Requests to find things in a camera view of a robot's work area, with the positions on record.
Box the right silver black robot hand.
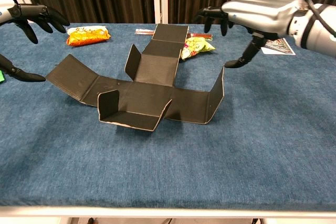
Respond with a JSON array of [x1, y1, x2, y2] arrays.
[[193, 0, 302, 68]]

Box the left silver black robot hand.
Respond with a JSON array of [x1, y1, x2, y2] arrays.
[[0, 0, 70, 82]]

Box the black foldable paper box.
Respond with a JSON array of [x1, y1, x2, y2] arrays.
[[45, 24, 226, 132]]

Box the white picture card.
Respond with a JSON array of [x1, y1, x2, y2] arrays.
[[261, 37, 297, 56]]

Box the orange snack packet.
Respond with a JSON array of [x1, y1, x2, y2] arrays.
[[66, 26, 111, 47]]

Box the red snack stick packet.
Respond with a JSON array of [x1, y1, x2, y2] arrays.
[[135, 28, 213, 40]]

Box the yellow green snack packet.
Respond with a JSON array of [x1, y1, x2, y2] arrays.
[[180, 37, 216, 61]]

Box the blue table cloth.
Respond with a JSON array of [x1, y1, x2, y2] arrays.
[[0, 23, 336, 208]]

